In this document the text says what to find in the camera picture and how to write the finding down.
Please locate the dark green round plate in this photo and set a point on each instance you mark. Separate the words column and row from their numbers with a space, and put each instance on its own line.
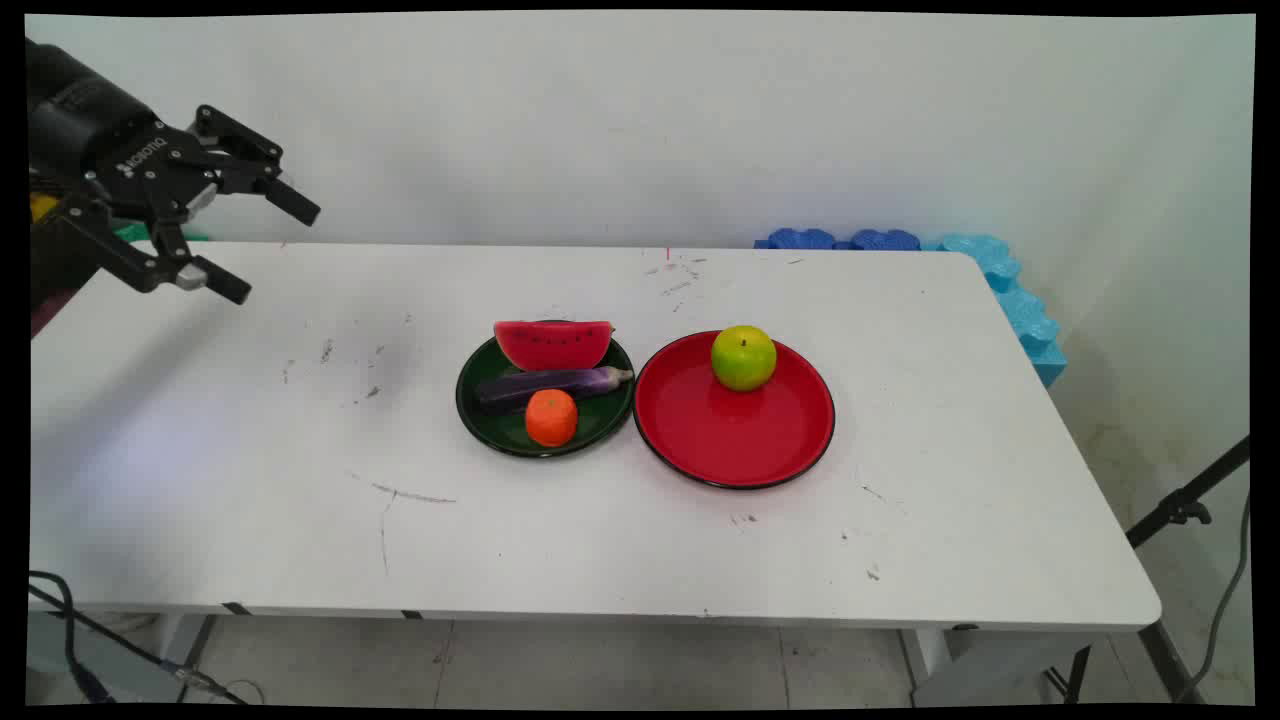
column 498, row 425

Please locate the light blue foam mat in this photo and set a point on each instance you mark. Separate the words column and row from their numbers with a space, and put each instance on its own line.
column 1020, row 310

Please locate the Kinova robot arm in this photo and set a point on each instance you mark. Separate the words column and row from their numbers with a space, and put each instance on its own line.
column 62, row 100

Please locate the black tripod stand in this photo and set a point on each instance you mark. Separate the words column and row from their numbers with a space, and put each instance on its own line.
column 1185, row 508

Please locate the purple toy eggplant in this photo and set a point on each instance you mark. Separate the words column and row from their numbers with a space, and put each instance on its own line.
column 545, row 385

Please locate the red round plate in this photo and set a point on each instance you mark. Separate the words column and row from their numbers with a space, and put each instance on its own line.
column 735, row 440

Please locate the green object behind table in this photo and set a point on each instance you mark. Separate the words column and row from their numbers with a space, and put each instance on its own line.
column 135, row 233

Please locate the yellow object behind arm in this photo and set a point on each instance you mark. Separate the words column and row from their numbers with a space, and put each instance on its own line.
column 43, row 206

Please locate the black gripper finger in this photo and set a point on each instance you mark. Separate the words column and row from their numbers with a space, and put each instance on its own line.
column 215, row 280
column 290, row 202

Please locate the green toy apple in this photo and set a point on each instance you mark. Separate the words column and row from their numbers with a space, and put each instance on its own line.
column 743, row 358

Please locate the orange toy tangerine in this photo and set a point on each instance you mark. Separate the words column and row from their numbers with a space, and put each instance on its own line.
column 551, row 420

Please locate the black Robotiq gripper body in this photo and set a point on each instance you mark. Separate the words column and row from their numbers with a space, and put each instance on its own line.
column 150, row 170

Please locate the white table leg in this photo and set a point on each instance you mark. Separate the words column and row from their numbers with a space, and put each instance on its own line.
column 925, row 655
column 185, row 645

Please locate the toy watermelon slice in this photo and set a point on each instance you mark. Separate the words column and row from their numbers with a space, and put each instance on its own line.
column 552, row 346

